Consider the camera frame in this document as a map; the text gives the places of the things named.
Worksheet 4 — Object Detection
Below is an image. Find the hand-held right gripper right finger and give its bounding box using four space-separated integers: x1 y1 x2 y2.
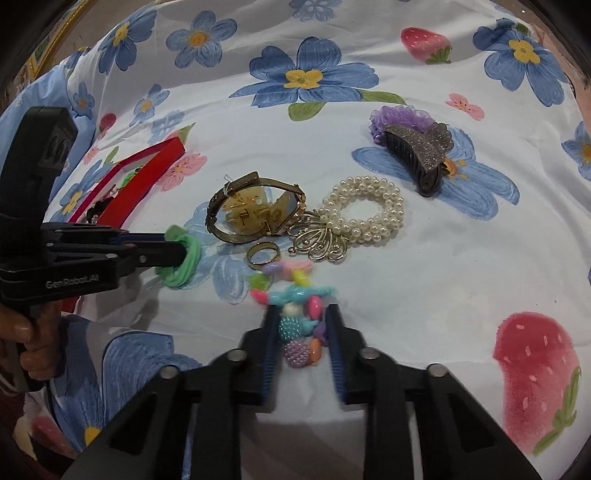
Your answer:
324 304 543 480

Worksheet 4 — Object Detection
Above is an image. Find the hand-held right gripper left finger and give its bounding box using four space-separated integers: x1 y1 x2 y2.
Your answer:
60 305 282 480

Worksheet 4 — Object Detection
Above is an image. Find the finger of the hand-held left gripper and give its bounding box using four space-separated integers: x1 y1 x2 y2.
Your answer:
43 223 168 246
45 239 191 278

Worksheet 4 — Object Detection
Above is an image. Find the light green hair tie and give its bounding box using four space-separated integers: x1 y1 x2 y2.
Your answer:
159 224 203 291

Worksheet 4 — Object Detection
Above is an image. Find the colourful bead bracelet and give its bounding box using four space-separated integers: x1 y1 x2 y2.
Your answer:
248 259 336 369

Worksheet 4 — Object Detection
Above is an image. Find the red shallow box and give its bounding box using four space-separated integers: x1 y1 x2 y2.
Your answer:
59 137 186 315

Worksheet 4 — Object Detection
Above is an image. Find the person's left hand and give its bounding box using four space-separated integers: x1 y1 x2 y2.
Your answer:
0 305 64 393

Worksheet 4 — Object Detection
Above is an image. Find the gold wrist watch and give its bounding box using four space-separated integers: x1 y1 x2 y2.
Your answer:
206 171 308 245

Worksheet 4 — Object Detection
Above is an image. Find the light blue flowered pillow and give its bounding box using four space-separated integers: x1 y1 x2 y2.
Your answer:
0 48 100 153

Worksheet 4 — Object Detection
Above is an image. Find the gold openwork brooch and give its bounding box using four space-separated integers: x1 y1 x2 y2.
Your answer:
287 213 352 265

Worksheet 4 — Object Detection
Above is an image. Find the gold framed painting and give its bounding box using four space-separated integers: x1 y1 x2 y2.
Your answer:
25 0 90 75

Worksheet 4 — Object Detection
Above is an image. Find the glittery dark hair claw clip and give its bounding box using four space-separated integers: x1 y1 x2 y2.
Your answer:
382 122 454 199

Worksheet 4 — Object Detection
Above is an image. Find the purple ruffled scrunchie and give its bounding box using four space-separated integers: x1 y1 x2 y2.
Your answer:
370 104 434 147

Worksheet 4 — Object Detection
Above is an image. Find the gold ring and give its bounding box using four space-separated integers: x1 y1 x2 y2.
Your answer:
246 240 281 271

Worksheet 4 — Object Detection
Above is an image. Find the white pearl bracelet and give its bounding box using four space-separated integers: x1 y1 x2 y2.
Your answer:
318 174 406 246

